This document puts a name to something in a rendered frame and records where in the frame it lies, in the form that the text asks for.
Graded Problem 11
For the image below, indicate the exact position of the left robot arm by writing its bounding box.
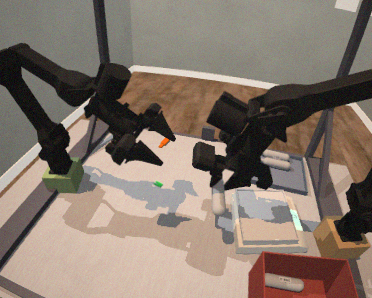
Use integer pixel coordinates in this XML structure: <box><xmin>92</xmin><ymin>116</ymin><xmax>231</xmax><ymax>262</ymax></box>
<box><xmin>206</xmin><ymin>69</ymin><xmax>372</xmax><ymax>242</ymax></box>

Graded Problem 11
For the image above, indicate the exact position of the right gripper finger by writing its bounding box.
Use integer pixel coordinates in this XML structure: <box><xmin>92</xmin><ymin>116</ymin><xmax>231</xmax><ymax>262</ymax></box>
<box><xmin>148</xmin><ymin>111</ymin><xmax>176</xmax><ymax>142</ymax></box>
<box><xmin>125</xmin><ymin>140</ymin><xmax>163</xmax><ymax>166</ymax></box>

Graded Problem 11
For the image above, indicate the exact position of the red open box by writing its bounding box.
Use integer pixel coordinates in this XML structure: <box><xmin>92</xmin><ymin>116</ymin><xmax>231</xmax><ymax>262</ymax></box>
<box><xmin>248</xmin><ymin>251</ymin><xmax>359</xmax><ymax>298</ymax></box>

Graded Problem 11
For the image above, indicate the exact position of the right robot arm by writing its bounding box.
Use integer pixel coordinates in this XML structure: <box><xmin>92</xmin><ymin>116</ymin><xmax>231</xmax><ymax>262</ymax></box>
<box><xmin>0</xmin><ymin>43</ymin><xmax>132</xmax><ymax>175</ymax></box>

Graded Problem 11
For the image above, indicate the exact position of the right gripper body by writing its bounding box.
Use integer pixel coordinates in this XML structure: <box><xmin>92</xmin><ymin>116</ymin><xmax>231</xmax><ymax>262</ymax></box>
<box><xmin>106</xmin><ymin>103</ymin><xmax>162</xmax><ymax>166</ymax></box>

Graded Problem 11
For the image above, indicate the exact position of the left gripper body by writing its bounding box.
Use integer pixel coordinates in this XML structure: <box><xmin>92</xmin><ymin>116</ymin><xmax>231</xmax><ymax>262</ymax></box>
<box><xmin>192</xmin><ymin>135</ymin><xmax>273</xmax><ymax>190</ymax></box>

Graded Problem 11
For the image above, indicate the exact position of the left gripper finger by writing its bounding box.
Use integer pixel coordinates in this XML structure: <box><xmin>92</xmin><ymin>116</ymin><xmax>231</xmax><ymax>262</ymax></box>
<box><xmin>224</xmin><ymin>173</ymin><xmax>251</xmax><ymax>191</ymax></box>
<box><xmin>209</xmin><ymin>171</ymin><xmax>223</xmax><ymax>187</ymax></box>

